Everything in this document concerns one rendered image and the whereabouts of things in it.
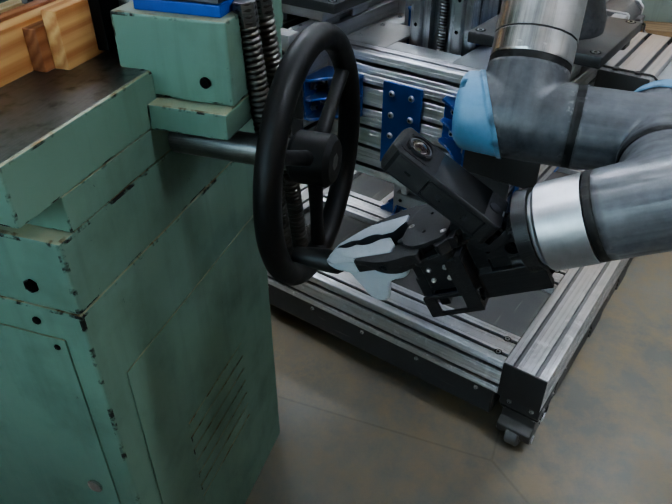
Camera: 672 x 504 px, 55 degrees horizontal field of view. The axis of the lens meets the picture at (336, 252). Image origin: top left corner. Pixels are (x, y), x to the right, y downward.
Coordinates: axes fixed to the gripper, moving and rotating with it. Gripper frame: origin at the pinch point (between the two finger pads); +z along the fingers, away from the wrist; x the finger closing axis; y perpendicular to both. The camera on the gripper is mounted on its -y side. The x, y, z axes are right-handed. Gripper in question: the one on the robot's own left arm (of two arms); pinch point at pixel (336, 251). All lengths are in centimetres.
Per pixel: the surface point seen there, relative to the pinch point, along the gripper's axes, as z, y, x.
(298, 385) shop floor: 61, 57, 42
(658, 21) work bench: -12, 81, 289
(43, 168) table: 15.2, -20.8, -10.6
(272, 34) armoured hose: 4.9, -19.4, 16.3
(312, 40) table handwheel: -3.2, -18.1, 9.4
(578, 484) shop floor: 5, 87, 38
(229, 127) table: 9.0, -13.9, 6.6
